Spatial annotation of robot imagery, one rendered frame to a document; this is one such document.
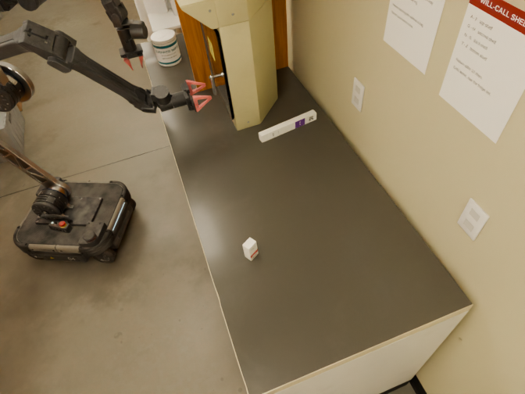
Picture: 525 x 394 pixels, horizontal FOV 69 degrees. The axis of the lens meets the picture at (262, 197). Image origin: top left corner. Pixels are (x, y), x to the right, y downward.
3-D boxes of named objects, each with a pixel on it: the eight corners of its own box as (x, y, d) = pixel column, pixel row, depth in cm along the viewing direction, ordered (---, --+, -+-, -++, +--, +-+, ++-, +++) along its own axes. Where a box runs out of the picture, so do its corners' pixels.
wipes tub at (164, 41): (179, 51, 217) (172, 26, 205) (183, 62, 209) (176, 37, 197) (156, 58, 215) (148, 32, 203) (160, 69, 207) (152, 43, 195)
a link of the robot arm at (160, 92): (144, 92, 154) (141, 112, 153) (137, 77, 143) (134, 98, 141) (174, 94, 155) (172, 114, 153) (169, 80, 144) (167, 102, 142)
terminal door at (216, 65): (216, 84, 184) (198, -1, 154) (233, 121, 166) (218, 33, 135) (214, 84, 184) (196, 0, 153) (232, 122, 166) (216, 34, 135)
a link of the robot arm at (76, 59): (48, 32, 120) (42, 63, 118) (59, 27, 117) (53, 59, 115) (148, 94, 157) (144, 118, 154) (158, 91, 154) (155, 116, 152)
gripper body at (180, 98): (184, 83, 154) (166, 87, 153) (190, 96, 148) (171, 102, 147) (188, 96, 159) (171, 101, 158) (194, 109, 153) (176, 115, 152)
